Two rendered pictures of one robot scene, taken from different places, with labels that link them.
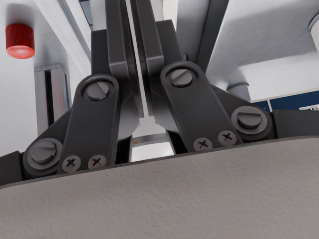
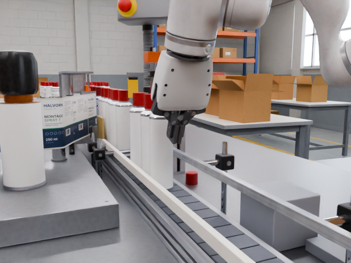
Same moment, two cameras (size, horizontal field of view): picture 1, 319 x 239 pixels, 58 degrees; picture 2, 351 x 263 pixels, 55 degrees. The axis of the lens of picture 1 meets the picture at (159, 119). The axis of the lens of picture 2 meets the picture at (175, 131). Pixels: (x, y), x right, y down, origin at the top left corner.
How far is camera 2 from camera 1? 56 cm
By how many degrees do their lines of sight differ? 25
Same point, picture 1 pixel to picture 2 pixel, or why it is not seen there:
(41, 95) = not seen: hidden behind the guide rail
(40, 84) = (182, 164)
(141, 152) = not seen: hidden behind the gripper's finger
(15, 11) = (193, 188)
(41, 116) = (183, 146)
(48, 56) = (178, 177)
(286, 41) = (50, 176)
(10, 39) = (195, 177)
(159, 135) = (162, 119)
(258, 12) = (84, 181)
